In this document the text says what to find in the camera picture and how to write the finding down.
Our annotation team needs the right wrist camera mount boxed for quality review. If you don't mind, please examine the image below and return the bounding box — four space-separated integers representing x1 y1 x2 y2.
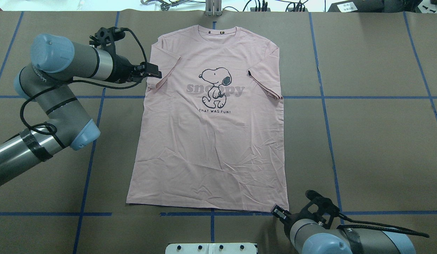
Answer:
300 190 341 229

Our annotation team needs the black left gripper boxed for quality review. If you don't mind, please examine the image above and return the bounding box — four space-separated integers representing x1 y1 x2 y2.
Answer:
115 56 162 84

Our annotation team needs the pink Snoopy t-shirt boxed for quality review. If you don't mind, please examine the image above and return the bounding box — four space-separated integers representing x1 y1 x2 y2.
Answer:
126 25 289 212

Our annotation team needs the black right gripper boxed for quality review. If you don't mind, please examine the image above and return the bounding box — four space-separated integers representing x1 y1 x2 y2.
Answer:
271 205 305 230

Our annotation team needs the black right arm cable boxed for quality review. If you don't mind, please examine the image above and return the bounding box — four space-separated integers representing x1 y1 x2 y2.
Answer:
337 212 430 238

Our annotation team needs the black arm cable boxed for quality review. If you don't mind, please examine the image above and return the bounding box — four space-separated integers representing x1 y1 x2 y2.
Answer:
20 28 148 136
337 212 430 238

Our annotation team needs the aluminium frame post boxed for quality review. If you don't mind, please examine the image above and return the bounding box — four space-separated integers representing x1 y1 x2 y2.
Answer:
205 0 223 17

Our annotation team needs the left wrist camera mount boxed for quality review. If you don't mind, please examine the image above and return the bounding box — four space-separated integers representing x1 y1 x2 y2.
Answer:
88 27 125 55

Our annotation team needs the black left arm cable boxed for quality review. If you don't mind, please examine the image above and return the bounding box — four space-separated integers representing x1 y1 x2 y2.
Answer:
20 28 148 136

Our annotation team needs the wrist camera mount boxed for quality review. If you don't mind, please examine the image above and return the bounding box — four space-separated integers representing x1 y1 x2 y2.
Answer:
300 190 341 229
88 27 125 55

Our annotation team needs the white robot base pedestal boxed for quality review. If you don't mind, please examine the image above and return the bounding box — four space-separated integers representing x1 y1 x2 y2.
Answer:
165 242 259 254

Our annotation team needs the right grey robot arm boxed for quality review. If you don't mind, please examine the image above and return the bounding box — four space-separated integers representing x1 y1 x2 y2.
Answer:
271 205 416 254

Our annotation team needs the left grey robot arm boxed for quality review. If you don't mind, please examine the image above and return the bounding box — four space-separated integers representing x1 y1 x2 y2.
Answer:
0 27 162 186

